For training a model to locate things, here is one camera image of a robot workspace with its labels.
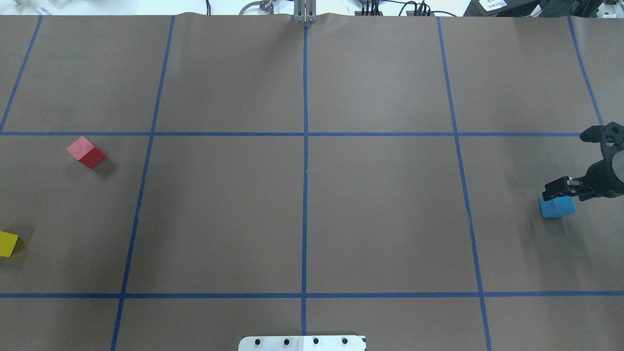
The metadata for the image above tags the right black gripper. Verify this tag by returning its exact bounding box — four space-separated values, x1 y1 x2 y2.
543 151 624 201

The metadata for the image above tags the blue cube block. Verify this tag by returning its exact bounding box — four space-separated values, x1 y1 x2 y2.
538 197 577 218

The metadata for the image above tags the red cube block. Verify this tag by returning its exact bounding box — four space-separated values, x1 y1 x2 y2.
66 136 106 169

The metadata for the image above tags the yellow cube block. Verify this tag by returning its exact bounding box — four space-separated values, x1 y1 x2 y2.
0 231 19 257

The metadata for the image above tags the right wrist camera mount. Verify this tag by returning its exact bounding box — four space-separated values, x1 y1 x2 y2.
579 122 624 161

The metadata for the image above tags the aluminium frame post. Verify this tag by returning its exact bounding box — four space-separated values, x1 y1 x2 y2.
292 0 318 24

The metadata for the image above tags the white pedestal column base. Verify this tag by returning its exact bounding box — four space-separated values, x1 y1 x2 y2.
238 335 367 351

